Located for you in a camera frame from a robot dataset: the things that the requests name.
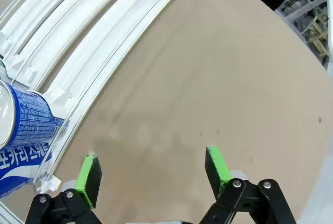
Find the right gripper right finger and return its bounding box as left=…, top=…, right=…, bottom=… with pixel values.
left=199, top=145, right=297, bottom=224

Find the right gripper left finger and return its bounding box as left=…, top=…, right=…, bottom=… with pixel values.
left=24, top=153, right=104, bottom=224

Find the blue Pocari Sweat can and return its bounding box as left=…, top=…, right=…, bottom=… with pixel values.
left=0, top=80, right=67, bottom=150
left=0, top=140, right=53, bottom=200

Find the white can dispenser rack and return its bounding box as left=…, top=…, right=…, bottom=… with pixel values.
left=0, top=0, right=193, bottom=224

